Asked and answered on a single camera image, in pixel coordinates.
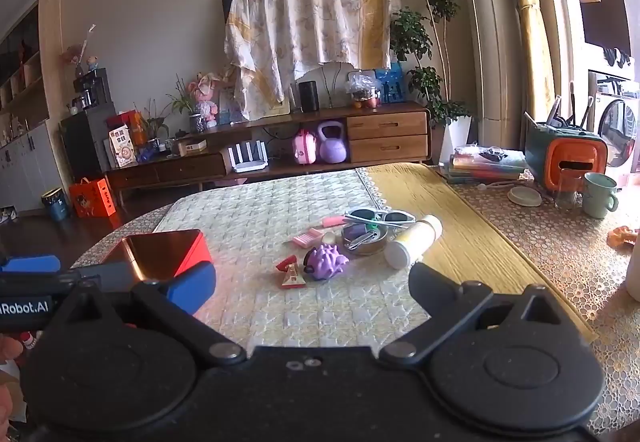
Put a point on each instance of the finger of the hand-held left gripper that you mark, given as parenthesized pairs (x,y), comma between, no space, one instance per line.
(25,309)
(30,264)

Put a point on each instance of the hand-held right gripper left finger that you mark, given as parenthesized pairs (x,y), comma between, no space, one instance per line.
(192,284)

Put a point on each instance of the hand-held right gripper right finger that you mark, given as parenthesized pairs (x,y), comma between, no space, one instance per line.
(425,282)

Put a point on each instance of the white bottle with yellow label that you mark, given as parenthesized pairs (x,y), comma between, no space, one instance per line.
(412,242)

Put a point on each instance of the red tin box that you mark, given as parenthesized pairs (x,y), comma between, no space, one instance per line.
(160,254)

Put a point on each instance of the white sunglasses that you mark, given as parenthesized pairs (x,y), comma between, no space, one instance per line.
(397,217)

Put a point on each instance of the silver nail clipper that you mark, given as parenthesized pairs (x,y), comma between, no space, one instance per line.
(364,240)

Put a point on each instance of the red small packet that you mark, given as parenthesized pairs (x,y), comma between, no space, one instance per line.
(291,278)

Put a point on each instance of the purple spiky toy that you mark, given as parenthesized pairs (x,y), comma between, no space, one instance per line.
(325,263)

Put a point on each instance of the pink highlighter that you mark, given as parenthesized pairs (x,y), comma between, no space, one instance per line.
(334,221)

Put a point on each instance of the pink comb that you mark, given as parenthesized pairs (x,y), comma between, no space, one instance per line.
(307,237)

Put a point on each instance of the person's left hand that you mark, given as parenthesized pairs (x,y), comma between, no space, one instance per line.
(10,349)

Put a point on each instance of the white shoes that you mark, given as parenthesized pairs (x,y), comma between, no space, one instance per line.
(7,214)

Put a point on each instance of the yellow ribbed cloth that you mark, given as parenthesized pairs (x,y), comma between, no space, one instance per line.
(465,242)

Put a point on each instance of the blue bucket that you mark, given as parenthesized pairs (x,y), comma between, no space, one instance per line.
(56,207)

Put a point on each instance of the quilted pale yellow mat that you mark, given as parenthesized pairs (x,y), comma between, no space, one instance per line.
(250,222)

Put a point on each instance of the orange gift box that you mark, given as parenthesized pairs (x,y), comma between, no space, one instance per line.
(92,199)

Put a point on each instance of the wooden shelf cabinet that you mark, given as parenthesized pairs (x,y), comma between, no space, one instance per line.
(27,162)

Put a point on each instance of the pink flat box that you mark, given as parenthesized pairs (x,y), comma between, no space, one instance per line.
(231,181)

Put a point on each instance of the stack of books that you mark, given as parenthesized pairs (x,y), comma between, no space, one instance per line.
(480,169)

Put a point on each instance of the white round lid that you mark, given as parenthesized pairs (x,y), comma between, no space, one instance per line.
(525,196)

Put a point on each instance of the black mini fridge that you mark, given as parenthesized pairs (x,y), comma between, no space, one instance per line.
(82,142)

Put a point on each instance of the white router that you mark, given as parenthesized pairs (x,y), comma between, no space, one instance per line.
(247,162)

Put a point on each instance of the small cardboard box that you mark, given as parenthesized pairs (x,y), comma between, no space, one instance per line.
(192,147)

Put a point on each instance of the blue toy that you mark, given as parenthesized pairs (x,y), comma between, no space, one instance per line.
(148,153)

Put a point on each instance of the small black object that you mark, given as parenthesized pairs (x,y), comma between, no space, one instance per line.
(491,153)

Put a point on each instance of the white tall planter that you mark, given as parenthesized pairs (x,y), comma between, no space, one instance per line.
(457,139)

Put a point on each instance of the wooden television cabinet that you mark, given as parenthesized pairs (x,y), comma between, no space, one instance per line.
(387,139)

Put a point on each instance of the white printed snack box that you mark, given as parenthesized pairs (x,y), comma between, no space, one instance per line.
(122,147)

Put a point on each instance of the plant in patterned pot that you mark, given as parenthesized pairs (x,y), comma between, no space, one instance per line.
(196,122)

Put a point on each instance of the purple kettlebell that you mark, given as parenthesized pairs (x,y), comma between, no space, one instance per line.
(332,147)

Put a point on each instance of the small leafy potted plant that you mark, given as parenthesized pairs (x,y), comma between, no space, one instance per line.
(152,124)

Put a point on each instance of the clear drinking glass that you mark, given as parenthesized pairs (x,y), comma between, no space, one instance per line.
(569,192)

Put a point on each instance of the red gift boxes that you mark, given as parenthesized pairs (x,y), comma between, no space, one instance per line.
(130,119)

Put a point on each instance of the pink toy suitcase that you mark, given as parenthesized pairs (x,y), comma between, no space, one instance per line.
(305,149)

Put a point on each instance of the blue printed card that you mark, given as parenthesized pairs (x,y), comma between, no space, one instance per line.
(230,104)

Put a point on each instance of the black coffee machine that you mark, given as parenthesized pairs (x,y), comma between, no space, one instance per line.
(92,89)

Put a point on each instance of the pink plush doll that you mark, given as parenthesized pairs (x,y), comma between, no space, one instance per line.
(205,97)

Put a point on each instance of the green mug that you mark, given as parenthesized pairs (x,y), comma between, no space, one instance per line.
(597,197)

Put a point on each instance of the orange and green box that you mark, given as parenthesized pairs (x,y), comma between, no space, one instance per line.
(570,154)

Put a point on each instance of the clear plastic bag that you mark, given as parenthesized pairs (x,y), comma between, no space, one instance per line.
(362,89)

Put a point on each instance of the orange crumpled item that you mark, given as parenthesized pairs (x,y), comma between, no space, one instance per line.
(622,237)

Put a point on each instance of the small doll figurine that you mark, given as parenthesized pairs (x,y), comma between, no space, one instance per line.
(92,63)

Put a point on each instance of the pink dried flowers vase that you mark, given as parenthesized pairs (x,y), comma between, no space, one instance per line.
(75,54)

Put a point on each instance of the black cylinder speaker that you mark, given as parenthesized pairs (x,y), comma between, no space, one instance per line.
(309,97)

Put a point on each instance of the beige standing air conditioner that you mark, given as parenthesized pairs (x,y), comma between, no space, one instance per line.
(492,47)

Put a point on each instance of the washing machine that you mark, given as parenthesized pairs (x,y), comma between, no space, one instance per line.
(617,122)

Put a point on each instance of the floral bed sheet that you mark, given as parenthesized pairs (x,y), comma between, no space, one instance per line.
(300,22)

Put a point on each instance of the black television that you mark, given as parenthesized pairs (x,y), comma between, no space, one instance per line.
(229,2)

